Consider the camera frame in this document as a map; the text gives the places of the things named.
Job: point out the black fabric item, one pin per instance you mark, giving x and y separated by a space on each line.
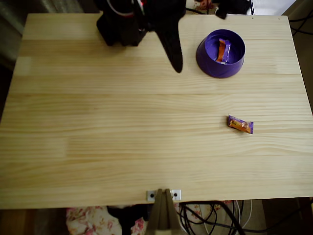
127 218

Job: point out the floral patterned cushion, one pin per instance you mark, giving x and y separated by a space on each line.
203 3

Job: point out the floral pink cloth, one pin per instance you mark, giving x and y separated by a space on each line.
90 220

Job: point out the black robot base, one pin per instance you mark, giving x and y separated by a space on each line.
119 31

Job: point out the silver metal bracket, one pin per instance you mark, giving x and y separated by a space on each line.
150 195

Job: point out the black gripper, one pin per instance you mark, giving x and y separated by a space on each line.
168 40

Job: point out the purple orange candy bar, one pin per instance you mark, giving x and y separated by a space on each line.
223 51
240 125

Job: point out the purple plastic bowl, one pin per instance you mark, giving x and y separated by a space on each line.
215 66

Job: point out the olive camera stand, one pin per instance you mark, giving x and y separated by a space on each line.
162 215

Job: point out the grey curtain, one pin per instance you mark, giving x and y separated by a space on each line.
14 29

